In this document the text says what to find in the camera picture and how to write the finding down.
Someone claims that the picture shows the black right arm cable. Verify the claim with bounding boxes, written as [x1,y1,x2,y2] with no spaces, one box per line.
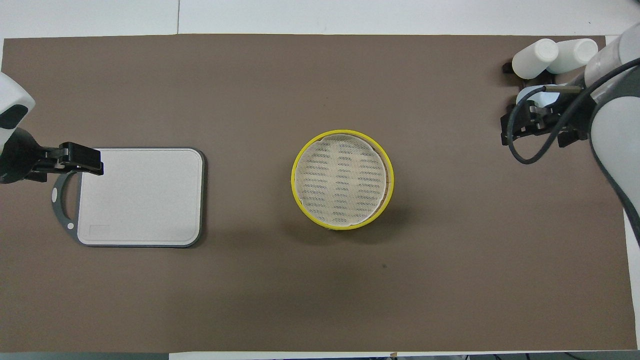
[506,59,640,165]

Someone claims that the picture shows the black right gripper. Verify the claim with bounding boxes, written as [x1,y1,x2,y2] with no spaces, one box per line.
[501,95,596,148]

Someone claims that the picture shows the yellow bamboo steamer basket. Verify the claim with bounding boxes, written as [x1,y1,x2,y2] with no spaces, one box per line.
[300,150,395,232]

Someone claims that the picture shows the plain white cup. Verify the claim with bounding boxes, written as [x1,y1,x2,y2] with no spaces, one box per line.
[511,38,560,80]

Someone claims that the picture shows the light blue cup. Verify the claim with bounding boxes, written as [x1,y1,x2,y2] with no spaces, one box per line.
[515,85,562,109]

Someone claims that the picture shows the grey cutting board dark rim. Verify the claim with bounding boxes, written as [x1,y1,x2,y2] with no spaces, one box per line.
[51,146,207,249]

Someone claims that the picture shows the brown table mat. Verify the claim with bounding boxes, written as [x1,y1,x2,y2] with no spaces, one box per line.
[0,34,632,354]

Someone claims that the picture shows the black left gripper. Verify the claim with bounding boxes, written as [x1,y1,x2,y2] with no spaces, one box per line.
[0,127,104,184]

